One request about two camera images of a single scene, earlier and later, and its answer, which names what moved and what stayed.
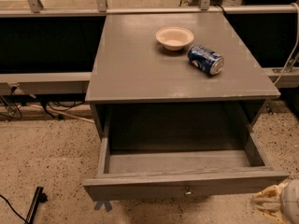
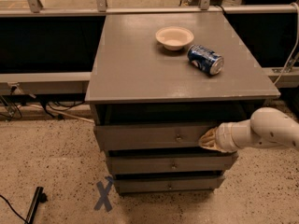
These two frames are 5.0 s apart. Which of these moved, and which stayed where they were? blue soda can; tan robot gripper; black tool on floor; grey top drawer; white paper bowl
Moved: grey top drawer; tan robot gripper
Stayed: blue soda can; white paper bowl; black tool on floor
